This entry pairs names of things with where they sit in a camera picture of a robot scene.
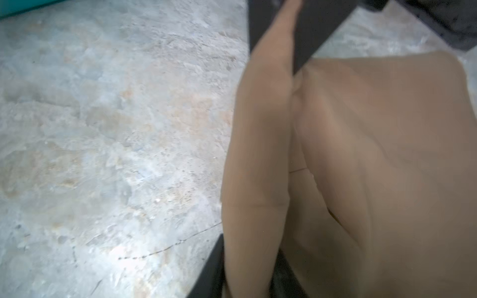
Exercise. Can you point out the tan brown skirt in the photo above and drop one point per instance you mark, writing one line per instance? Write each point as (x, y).
(362, 171)

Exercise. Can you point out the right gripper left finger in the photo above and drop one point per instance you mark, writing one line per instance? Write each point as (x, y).
(211, 279)

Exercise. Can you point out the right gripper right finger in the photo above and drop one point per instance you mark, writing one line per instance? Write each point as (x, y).
(284, 283)

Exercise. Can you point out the grey dotted skirt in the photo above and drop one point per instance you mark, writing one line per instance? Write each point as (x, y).
(454, 21)

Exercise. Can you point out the teal plastic basket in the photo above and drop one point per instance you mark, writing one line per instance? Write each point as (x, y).
(12, 7)

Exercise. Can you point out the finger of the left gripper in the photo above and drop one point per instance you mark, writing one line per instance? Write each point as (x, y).
(317, 21)
(261, 14)

